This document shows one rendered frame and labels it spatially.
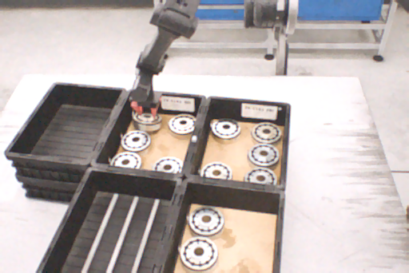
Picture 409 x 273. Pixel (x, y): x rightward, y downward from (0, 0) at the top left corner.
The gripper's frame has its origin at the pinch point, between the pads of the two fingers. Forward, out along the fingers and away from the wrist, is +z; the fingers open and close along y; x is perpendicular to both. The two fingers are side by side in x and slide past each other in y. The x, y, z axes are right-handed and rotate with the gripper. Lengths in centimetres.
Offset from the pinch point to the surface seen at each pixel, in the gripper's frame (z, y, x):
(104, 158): -0.3, -7.7, -23.7
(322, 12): 50, 71, 183
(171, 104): 0.1, 7.0, 7.1
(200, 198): 0.1, 26.3, -32.4
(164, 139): 4.9, 7.6, -6.2
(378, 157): 14, 86, 10
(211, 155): 3.8, 25.6, -11.1
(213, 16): 58, -5, 173
